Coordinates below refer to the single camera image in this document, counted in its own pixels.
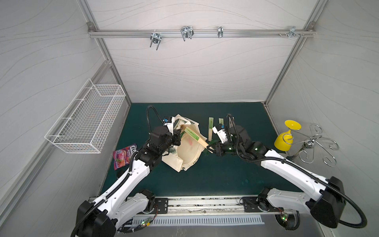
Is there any bamboo folding fan green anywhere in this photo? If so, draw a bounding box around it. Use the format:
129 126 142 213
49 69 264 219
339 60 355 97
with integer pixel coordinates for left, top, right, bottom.
181 124 215 154
218 118 225 125

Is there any bamboo folding fan pink tassel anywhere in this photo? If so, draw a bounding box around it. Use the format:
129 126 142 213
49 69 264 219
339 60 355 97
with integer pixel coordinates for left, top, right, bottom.
229 117 234 127

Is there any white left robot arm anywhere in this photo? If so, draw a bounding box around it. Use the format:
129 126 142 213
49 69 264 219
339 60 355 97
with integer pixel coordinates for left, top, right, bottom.
71 117 181 237

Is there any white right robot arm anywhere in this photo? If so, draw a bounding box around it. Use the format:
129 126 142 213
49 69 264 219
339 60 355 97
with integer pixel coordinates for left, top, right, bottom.
212 114 368 229

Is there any pink snack packet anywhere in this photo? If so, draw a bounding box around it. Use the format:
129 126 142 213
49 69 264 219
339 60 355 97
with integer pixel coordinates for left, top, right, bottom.
113 144 137 170

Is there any yellow plastic wine glass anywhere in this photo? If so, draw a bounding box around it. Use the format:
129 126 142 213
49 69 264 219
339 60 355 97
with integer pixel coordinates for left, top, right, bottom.
274 120 302 152

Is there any metal double hook left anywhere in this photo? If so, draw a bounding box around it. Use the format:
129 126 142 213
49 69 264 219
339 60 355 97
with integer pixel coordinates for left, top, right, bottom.
150 32 162 50

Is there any metal double hook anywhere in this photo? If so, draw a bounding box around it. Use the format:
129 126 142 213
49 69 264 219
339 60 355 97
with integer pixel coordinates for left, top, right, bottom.
180 26 194 41
150 32 162 50

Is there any metal double hook middle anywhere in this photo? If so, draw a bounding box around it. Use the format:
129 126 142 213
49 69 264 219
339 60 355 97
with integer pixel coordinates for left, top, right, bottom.
180 26 194 41

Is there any small metal hook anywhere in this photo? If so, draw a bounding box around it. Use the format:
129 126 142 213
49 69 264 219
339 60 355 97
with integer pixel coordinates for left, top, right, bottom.
218 26 224 38

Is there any metal hook right end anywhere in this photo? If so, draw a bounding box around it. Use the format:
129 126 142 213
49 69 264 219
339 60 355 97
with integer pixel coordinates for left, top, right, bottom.
278 26 305 39

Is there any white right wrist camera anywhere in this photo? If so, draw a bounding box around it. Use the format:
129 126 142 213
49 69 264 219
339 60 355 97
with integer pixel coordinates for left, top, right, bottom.
212 124 228 144

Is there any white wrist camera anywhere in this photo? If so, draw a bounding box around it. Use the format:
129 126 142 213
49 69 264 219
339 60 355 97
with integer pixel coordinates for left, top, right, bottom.
163 117 175 134
212 124 228 144

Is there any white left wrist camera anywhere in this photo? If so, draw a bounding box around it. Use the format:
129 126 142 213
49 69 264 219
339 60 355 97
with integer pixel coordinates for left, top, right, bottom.
163 117 175 134

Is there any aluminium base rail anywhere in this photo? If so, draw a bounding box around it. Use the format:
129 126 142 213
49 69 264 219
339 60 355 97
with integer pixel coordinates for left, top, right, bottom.
82 194 326 218

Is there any white wire basket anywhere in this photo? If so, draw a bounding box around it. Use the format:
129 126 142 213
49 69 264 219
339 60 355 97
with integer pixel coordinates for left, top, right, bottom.
44 79 126 154

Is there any chrome wire glass rack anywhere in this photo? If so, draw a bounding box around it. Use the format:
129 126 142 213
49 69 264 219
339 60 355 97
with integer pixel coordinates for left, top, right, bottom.
288 124 340 167

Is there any aluminium crossbar rail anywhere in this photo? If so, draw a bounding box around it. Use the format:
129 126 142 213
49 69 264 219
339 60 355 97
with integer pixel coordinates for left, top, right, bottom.
88 27 316 39

